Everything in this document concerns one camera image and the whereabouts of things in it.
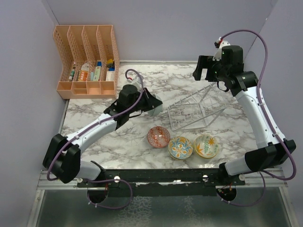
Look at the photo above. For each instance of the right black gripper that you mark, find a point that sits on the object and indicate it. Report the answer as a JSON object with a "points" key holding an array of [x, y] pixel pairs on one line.
{"points": [[204, 62]]}

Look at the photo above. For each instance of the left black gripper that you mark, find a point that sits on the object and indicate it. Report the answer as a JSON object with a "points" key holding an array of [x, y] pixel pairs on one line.
{"points": [[152, 102]]}

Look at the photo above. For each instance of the teal ceramic bowl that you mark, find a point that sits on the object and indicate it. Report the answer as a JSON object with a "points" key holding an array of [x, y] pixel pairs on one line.
{"points": [[157, 110]]}

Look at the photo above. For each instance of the red patterned bowl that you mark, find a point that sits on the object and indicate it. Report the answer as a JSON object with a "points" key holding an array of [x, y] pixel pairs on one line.
{"points": [[158, 137]]}

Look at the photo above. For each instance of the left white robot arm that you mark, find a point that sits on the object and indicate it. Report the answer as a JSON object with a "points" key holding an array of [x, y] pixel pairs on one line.
{"points": [[63, 157]]}

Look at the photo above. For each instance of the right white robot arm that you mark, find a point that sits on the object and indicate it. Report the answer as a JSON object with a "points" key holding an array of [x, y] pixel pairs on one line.
{"points": [[272, 146]]}

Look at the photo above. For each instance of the white flat packet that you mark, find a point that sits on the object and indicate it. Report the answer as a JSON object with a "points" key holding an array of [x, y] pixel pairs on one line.
{"points": [[110, 76]]}

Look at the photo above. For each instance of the blue orange floral bowl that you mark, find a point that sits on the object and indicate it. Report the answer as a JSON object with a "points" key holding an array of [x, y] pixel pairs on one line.
{"points": [[180, 148]]}

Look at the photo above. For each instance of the yellow black toy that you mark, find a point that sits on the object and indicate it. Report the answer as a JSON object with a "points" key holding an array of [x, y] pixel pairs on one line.
{"points": [[110, 63]]}

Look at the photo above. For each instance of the teal white box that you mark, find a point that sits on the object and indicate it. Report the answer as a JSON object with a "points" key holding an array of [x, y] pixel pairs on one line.
{"points": [[95, 74]]}

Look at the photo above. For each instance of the yellow leaf patterned bowl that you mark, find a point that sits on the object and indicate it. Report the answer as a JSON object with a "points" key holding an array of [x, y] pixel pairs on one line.
{"points": [[206, 146]]}

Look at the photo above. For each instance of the orange white box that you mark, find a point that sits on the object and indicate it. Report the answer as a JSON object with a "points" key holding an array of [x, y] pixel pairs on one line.
{"points": [[83, 72]]}

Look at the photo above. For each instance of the peach plastic desk organizer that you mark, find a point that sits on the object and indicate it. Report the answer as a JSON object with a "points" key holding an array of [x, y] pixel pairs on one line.
{"points": [[78, 44]]}

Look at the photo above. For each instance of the small bottles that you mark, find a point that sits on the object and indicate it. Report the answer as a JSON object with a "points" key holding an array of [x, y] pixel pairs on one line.
{"points": [[72, 73]]}

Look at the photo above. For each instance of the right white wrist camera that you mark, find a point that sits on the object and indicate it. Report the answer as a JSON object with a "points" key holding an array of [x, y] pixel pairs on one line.
{"points": [[219, 44]]}

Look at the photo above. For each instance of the white wire dish rack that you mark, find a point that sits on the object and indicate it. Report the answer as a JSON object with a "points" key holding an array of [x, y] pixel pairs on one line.
{"points": [[198, 110]]}

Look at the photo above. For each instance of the black mounting base rail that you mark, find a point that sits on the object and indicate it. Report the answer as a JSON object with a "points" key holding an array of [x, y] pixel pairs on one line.
{"points": [[161, 182]]}

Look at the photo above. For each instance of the aluminium frame rail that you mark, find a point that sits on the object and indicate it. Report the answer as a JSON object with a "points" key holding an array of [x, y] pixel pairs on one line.
{"points": [[251, 181]]}

